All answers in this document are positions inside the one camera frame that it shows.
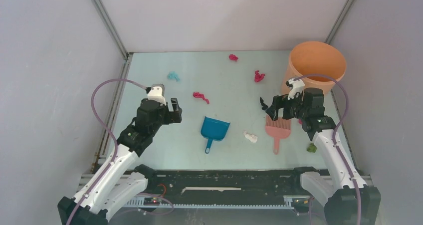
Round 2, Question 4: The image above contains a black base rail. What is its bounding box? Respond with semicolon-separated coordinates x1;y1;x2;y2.
145;170;311;207

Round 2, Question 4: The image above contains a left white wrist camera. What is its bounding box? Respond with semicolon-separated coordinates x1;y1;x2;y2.
146;84;166;105

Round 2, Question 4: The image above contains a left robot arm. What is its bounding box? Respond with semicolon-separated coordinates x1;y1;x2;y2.
57;98;182;225

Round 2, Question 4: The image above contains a black paper scrap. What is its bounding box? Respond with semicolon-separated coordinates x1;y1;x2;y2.
259;97;268;111

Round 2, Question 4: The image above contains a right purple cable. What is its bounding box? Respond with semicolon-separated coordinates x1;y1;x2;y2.
290;74;363;225

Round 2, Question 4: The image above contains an aluminium frame post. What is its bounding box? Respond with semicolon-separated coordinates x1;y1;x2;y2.
91;0;129;60
324;0;356;44

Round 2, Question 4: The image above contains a green paper scrap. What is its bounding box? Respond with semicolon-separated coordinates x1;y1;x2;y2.
306;143;317;153

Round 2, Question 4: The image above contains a pink plastic brush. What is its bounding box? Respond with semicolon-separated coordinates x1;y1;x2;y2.
265;115;291;155

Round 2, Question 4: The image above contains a white paper scrap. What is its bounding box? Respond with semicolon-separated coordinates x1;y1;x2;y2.
243;131;258;143

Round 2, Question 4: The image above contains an orange plastic bucket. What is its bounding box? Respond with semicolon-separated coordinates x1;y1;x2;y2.
281;41;347;94

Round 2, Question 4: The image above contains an aluminium frame post left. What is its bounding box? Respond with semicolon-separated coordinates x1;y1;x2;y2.
91;0;129;60

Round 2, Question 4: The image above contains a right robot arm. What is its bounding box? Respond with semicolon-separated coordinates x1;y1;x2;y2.
260;88;381;225

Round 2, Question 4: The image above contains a pink paper scrap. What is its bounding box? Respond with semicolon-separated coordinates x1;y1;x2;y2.
228;54;238;62
254;70;265;83
193;92;210;104

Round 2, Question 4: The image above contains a pink paper scrap right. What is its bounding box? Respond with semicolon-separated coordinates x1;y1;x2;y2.
254;70;265;83

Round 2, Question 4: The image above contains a blue plastic dustpan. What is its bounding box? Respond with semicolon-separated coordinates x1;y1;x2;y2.
201;117;230;154

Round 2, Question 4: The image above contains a pink paper scrap centre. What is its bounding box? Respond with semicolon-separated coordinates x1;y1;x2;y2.
193;92;210;104

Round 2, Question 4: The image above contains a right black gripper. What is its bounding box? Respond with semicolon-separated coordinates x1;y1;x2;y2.
265;89;308;121

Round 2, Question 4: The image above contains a purple cable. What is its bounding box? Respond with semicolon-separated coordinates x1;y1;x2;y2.
290;74;363;225
66;78;148;225

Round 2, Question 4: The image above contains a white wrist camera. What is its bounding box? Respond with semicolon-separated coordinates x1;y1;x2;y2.
146;84;166;105
286;78;305;100

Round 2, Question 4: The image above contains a cyan paper scrap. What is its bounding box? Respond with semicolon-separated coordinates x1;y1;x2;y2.
167;71;180;82

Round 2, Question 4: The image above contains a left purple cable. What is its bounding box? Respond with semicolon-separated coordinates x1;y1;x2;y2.
66;78;148;225

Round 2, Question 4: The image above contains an aluminium frame post right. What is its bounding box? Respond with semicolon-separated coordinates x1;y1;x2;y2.
324;0;356;44

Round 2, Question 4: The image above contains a pink paper scrap far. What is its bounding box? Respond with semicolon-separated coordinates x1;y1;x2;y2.
228;54;238;62

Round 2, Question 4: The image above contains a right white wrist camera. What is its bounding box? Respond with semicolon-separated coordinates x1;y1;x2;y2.
286;78;305;100

